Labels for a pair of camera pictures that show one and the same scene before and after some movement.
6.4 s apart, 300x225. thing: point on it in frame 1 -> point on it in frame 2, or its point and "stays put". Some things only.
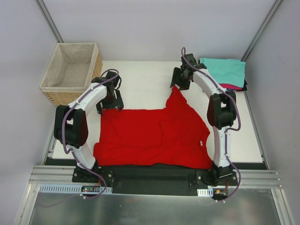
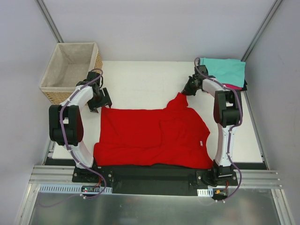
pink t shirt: [230, 86] stays put
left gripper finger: [99, 108] -> [94, 110]
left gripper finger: [118, 101] -> [107, 99]
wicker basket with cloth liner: [72, 67] stays put
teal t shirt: [226, 71] stays put
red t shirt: [174, 136] stays put
